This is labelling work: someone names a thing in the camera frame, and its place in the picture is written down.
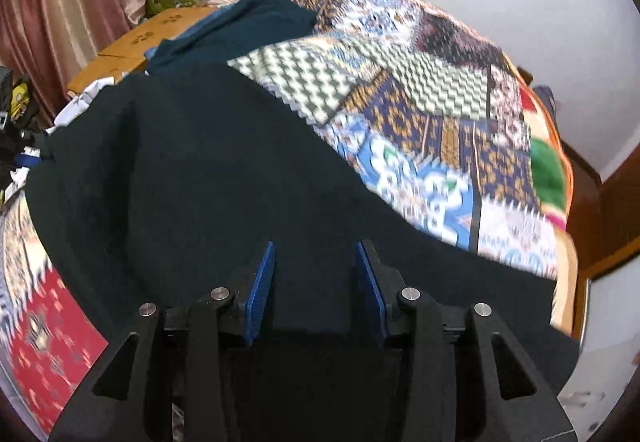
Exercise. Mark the wooden headboard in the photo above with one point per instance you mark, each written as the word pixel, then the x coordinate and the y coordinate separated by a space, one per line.
pixel 145 39

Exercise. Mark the white cloth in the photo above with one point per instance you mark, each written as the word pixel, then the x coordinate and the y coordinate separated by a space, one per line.
pixel 82 102

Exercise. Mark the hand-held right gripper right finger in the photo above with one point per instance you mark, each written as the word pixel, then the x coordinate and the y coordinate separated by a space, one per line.
pixel 368 289

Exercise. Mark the teal folded garment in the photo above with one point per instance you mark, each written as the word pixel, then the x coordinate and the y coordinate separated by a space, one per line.
pixel 240 29

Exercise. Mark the patchwork printed blanket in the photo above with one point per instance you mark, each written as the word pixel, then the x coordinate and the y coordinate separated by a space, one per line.
pixel 415 122

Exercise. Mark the yellow and black bag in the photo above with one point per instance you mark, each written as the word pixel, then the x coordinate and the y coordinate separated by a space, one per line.
pixel 20 99

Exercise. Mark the dark teal pants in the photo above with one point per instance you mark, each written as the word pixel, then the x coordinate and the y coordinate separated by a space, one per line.
pixel 200 182

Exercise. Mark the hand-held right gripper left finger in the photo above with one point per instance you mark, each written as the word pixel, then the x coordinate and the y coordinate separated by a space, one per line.
pixel 261 289

